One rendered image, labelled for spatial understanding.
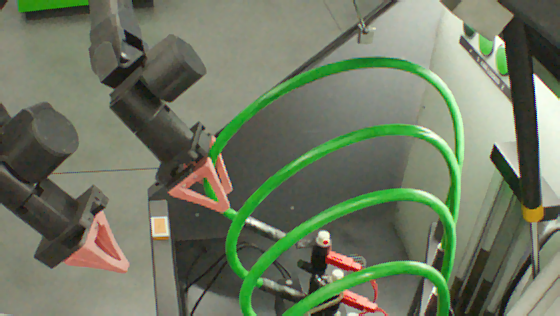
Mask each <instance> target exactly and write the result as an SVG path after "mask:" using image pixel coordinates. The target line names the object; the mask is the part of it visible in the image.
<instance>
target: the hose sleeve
mask: <svg viewBox="0 0 560 316"><path fill-rule="evenodd" d="M242 228H244V229H247V230H248V231H251V232H254V233H258V234H260V235H262V236H264V237H266V238H268V239H270V240H273V241H274V242H278V241H279V239H281V238H282V237H283V236H284V235H286V233H283V232H281V231H280V230H279V229H276V228H274V227H271V226H269V225H267V224H265V223H263V222H260V221H259V220H257V219H256V218H253V217H251V216H249V217H248V218H247V220H246V222H245V223H244V225H243V227H242Z"/></svg>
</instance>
